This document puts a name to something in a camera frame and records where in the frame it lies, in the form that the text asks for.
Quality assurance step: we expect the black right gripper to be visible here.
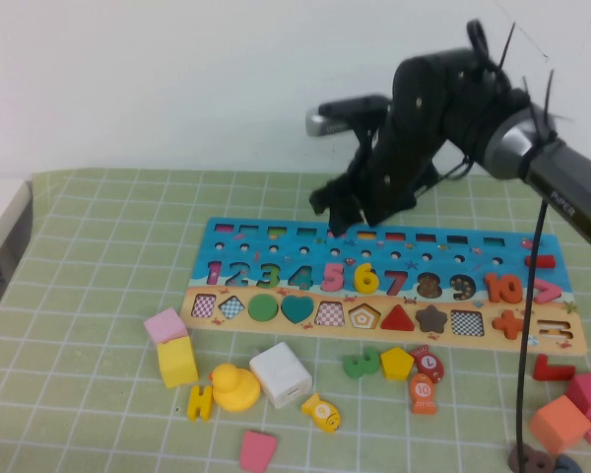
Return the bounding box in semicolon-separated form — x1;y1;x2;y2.
309;48;467;236

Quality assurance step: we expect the yellow number six piece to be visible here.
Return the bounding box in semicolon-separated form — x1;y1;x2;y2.
353;263;379;296

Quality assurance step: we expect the pink number five piece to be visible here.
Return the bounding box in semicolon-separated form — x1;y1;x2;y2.
320;260;347;293

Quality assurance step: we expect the blue number shape puzzle board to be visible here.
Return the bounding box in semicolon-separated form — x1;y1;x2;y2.
182;217;586;357

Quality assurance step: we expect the teal heart piece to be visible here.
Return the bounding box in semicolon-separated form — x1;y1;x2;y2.
281;294;316;325

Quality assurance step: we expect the green circle piece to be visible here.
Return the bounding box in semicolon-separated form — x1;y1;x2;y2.
248;294;281;324

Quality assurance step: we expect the red triangle piece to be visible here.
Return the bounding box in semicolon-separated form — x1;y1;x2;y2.
379;304;417;332

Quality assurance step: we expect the brown star piece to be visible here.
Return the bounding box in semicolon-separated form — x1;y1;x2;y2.
415;304;449;335

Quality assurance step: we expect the green number three piece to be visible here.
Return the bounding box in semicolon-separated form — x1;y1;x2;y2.
343;346;380;379

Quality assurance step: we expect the yellow pentagon piece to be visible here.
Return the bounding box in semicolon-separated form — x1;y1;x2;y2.
379;346;416;380

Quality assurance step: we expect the orange number ten piece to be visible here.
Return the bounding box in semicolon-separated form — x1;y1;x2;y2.
483;272;525;304

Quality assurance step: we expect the orange plus sign piece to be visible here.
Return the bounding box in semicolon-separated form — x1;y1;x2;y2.
492;308;529;341

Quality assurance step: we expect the pink greater-than sign piece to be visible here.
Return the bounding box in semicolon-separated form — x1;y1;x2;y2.
531;278;563;305

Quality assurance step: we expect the yellow letter H piece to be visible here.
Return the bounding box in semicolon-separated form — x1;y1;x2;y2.
186;383;215;422

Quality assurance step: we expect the pink trapezoid piece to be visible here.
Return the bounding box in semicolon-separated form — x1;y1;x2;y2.
239;429;280;473

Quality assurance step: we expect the red angle sign piece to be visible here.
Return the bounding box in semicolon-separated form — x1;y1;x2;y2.
533;354;577;383

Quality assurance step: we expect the brown number eight piece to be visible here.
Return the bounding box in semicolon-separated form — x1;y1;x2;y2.
507;441;556;473

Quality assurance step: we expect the blue-grey number piece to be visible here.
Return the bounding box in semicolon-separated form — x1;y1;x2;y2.
553;452;581;473

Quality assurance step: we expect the white charger block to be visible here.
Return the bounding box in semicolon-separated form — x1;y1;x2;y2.
248;341;313;409

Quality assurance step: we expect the red wooden fish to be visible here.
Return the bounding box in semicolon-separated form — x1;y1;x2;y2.
410;343;445;384

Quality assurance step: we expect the orange wooden fish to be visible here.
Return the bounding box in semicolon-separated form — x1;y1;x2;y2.
408;372;438;415

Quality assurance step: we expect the yellow wooden fish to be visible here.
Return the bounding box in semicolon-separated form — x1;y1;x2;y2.
300;392;344;435

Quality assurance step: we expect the pink cube block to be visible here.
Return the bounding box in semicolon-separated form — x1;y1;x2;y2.
143;306;186;345

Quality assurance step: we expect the yellow rubber duck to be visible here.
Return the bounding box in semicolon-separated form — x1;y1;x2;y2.
210;363;262;413

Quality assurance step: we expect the yellow cube block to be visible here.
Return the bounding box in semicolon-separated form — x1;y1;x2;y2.
156;335;200;389

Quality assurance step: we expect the green checked tablecloth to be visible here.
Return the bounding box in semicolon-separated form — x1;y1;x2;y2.
0;169;591;473

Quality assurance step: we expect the orange cube block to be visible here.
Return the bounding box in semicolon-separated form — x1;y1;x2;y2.
528;393;591;455

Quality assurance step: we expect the white side table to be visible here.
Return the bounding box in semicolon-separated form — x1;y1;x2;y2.
0;176;34;341

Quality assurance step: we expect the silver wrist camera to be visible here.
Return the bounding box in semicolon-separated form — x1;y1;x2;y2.
305;95;390;138

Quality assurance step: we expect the black cable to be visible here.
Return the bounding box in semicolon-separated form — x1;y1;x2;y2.
513;196;549;473

